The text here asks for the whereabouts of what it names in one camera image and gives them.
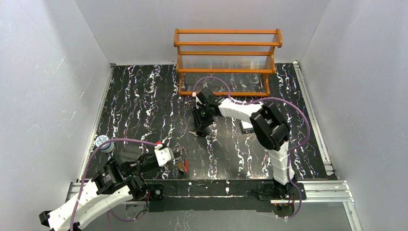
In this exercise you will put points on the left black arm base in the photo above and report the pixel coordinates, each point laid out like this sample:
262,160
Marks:
148,191

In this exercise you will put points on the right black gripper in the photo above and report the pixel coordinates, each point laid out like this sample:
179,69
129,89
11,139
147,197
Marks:
200,120

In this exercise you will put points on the white black flat box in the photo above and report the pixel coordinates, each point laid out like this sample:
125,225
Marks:
246,127

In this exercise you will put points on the aluminium front rail frame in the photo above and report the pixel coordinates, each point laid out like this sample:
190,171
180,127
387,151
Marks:
317,191

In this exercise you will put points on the orange wooden shelf rack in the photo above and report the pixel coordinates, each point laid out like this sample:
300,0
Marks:
227,51

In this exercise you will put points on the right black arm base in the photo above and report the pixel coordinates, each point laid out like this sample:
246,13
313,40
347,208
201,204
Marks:
283,197

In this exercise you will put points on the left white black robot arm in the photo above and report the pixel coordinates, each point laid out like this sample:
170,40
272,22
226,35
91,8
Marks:
119,180

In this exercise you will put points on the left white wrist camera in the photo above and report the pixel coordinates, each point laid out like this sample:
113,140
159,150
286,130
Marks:
163,154

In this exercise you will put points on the small blue white jar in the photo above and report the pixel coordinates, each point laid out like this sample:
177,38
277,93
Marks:
104,147

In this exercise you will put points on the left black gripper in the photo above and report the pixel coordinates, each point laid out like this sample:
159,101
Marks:
176,159

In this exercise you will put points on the metal keyring with red handle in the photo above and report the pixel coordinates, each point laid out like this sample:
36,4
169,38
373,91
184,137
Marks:
181,163

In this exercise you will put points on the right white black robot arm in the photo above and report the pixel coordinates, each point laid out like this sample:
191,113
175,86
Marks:
270,127

